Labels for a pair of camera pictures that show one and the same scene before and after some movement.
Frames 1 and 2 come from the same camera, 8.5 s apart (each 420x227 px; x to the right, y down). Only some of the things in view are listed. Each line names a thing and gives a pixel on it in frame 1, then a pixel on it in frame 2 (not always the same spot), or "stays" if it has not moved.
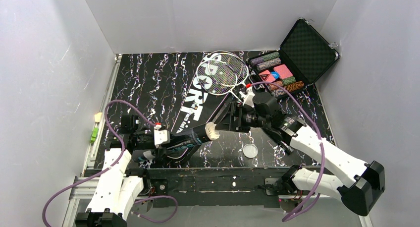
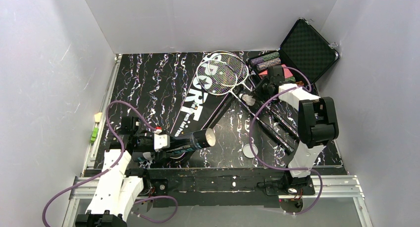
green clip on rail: [94, 135] stays
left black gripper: [172, 141] stays
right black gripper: [235, 117] → [267, 86]
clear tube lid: [250, 150] stays
